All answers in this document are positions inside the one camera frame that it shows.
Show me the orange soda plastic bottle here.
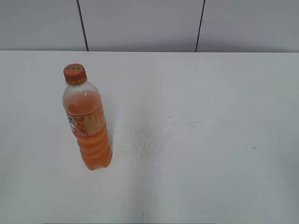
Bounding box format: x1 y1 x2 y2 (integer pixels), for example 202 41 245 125
63 80 113 170

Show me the orange bottle cap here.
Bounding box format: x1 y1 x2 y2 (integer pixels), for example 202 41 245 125
63 63 87 86

